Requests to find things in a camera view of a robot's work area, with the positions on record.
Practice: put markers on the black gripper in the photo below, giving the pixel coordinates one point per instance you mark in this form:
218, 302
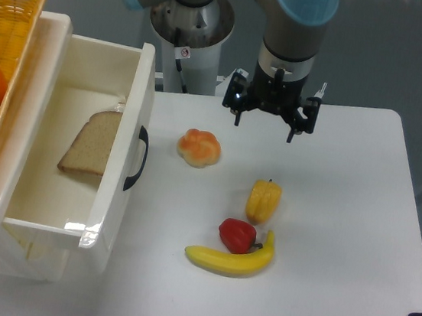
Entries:
273, 94

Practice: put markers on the white drawer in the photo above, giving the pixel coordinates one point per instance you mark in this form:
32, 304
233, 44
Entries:
80, 214

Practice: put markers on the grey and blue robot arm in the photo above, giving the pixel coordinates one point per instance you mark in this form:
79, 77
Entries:
293, 34

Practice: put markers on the white drawer cabinet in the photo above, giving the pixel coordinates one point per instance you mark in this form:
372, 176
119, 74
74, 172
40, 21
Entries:
23, 251

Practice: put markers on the orange flower bread bun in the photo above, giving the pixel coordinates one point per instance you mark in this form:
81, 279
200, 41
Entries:
198, 148

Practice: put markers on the yellow bell pepper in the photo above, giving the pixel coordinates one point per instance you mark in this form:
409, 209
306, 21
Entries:
262, 201

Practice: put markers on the red bell pepper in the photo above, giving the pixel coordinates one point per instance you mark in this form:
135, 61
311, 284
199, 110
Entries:
238, 236

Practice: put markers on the yellow banana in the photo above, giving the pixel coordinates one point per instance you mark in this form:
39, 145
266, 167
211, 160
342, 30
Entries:
233, 264

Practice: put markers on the brown bread slice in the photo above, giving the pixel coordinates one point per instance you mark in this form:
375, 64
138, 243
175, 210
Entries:
91, 148

